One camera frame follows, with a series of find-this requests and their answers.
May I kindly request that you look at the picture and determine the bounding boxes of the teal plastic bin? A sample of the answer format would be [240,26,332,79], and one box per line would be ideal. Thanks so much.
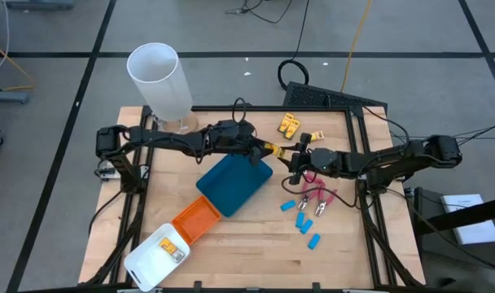
[195,152,274,218]

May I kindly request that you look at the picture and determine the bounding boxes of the white booklet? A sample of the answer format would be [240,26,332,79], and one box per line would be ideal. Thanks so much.
[440,193,495,247]

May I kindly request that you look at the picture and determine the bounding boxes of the white shade table lamp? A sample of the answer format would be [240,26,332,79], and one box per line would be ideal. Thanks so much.
[126,42,199,135]

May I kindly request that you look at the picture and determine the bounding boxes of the yellow hanging cable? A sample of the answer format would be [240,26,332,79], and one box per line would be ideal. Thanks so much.
[339,0,373,94]

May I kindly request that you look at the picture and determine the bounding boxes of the black coiled cable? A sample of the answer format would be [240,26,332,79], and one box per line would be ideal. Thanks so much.
[277,0,312,91]

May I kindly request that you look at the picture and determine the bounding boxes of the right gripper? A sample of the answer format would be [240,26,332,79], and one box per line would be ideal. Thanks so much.
[277,133,339,184]

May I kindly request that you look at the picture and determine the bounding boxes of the white plastic bin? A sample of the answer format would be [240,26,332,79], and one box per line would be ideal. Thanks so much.
[123,222,191,293]

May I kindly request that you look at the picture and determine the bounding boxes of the orange slotted plastic basket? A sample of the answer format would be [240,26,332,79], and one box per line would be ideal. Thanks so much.
[171,195,223,246]

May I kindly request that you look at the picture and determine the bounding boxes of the pink handled pliers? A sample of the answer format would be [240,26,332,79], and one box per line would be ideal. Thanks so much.
[302,170,326,185]
[314,187,338,217]
[297,178,326,212]

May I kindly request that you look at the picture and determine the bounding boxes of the black equipment stand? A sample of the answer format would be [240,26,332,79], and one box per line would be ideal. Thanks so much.
[412,186,495,293]

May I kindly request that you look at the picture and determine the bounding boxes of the grey furniture foot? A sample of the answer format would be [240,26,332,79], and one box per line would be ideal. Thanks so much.
[5,0,76,11]
[0,90,31,105]

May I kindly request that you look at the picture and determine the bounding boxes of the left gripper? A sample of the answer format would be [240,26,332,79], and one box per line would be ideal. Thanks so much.
[222,120,275,166]

